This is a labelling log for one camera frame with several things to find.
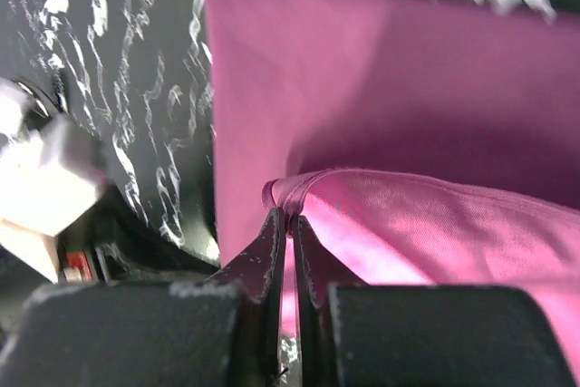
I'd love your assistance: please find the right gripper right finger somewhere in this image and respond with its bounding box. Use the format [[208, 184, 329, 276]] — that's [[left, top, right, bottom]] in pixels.
[[290, 215, 363, 386]]

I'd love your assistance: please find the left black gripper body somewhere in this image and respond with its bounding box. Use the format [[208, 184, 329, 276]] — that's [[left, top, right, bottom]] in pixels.
[[0, 187, 223, 288]]

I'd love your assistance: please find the magenta cloth napkin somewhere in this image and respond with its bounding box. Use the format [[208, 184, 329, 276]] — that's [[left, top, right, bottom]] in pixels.
[[206, 0, 579, 372]]

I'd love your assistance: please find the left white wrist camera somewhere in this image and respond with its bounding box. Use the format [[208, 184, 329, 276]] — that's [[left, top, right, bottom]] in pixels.
[[1, 79, 109, 283]]

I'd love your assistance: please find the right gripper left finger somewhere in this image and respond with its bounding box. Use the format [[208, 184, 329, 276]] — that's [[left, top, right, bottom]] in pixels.
[[211, 208, 286, 386]]

